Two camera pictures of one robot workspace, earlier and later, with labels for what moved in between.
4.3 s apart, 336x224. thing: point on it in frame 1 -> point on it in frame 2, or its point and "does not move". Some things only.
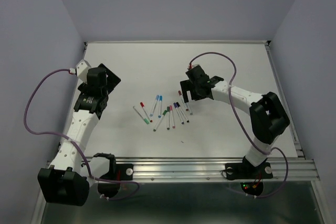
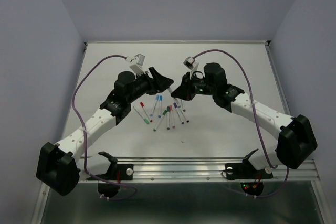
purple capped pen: [177, 110] does not move
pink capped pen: [170, 109] does not move
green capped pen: [156, 126] does not move
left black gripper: [113, 80] -> [161, 82]
